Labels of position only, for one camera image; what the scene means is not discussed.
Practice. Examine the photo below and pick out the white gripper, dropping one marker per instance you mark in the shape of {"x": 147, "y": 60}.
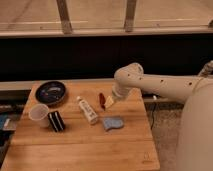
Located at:
{"x": 118, "y": 94}

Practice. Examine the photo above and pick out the black white striped eraser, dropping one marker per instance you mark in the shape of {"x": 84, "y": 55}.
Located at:
{"x": 56, "y": 121}

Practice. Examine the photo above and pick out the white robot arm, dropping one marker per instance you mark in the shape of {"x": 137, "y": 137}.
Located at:
{"x": 195, "y": 142}

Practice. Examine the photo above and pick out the red small object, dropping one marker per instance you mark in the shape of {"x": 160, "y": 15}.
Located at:
{"x": 102, "y": 100}

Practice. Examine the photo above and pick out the white tube bottle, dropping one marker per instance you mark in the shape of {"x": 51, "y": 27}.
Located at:
{"x": 89, "y": 113}

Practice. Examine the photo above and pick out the black round plate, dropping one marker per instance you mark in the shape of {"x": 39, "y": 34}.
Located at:
{"x": 51, "y": 92}

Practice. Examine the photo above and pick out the translucent plastic cup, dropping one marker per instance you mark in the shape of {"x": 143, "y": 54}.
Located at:
{"x": 39, "y": 114}

